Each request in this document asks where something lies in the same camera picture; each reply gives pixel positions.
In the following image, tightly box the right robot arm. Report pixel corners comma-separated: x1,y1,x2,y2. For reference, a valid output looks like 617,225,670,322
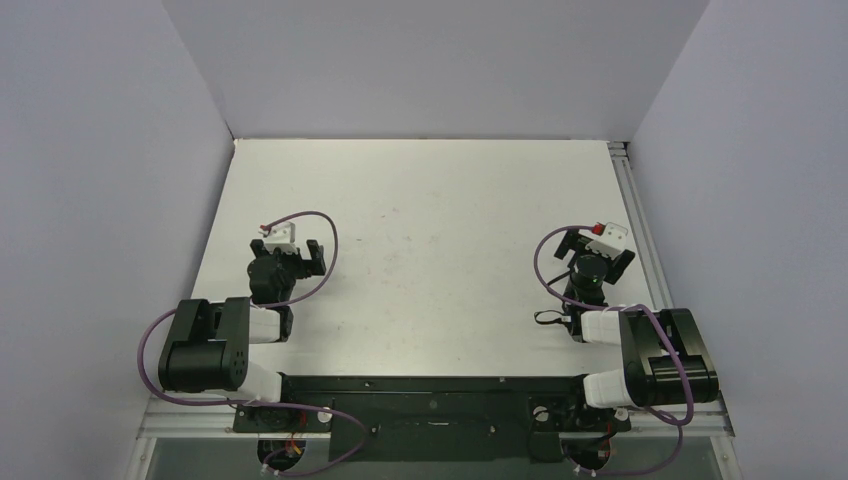
540,223,720,427

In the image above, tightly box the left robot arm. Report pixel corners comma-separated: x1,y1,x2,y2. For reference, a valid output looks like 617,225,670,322
157,239,327,430

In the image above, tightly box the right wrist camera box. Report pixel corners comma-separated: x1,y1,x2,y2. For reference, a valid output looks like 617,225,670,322
581,222,629,260

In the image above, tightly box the aluminium rail frame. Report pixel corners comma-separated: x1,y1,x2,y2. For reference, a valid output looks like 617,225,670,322
135,140,743,480

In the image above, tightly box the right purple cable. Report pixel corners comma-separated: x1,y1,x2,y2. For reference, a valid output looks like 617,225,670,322
533,225,697,479

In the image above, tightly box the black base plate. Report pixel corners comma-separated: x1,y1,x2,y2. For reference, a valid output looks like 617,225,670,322
233,376,631,463

